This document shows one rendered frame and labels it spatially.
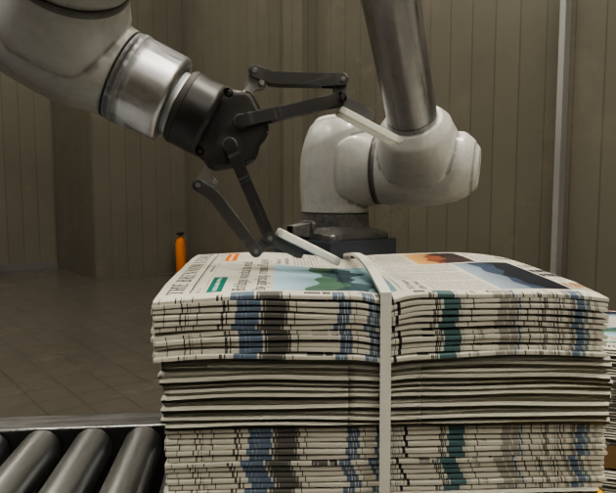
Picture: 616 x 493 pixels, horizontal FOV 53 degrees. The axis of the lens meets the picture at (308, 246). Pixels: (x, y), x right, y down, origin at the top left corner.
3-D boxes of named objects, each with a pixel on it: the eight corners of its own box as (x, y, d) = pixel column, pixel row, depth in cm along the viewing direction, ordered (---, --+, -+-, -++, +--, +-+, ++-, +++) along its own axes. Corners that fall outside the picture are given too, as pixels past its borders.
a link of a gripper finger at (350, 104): (324, 101, 63) (336, 73, 63) (367, 123, 64) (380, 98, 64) (326, 98, 62) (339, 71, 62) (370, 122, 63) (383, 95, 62)
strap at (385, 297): (350, 429, 81) (350, 253, 79) (389, 564, 52) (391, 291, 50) (342, 429, 81) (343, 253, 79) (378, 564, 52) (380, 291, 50)
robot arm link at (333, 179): (315, 210, 153) (315, 119, 151) (387, 211, 146) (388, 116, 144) (287, 212, 138) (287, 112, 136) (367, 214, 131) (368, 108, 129)
